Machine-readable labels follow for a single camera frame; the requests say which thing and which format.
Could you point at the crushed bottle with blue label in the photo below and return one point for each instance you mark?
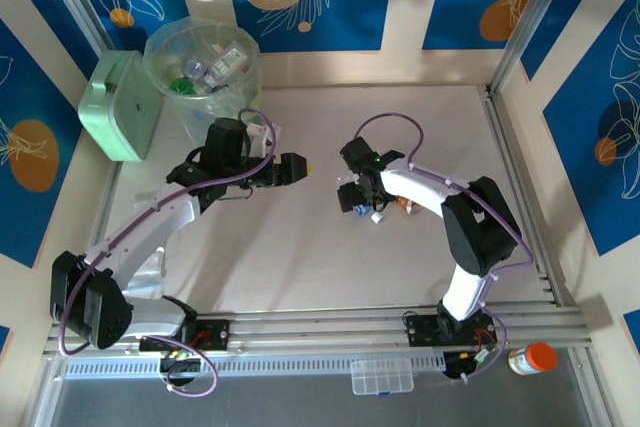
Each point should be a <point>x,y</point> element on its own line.
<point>359,210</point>

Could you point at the green bottle with yellow cap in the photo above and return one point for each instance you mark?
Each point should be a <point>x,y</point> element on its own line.
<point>181,87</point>

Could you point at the tall clear bottle lilac cap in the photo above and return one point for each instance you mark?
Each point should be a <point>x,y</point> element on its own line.
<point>192,68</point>

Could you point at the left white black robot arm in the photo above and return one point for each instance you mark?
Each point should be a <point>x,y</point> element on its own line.
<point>90,307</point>

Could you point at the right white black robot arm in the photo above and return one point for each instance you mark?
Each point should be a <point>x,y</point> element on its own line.
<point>480,227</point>

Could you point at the clear plastic bin with liner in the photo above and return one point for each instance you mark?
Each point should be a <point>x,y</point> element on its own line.
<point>240,92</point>

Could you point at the mint green bin lid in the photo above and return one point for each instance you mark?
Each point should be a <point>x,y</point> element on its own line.
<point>120,107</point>

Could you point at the clear plastic organizer box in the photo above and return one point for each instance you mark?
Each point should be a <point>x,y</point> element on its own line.
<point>382,377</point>

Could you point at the small circuit board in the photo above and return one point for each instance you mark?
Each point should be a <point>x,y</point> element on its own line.
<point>480,354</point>
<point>180,356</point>

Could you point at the jar with orange lid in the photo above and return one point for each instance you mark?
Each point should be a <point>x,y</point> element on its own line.
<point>535,359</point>

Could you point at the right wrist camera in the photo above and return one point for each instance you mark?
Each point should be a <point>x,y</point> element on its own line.
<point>350,178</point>

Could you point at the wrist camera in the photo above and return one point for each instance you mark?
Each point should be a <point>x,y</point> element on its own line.
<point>350,178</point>
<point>260,134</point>

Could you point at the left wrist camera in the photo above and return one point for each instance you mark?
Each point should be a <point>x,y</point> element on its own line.
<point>260,134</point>

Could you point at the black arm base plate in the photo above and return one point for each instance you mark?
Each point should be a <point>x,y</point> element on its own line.
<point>215,334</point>
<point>420,329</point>

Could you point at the aluminium front rail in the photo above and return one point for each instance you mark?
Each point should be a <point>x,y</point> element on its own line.
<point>320,334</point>

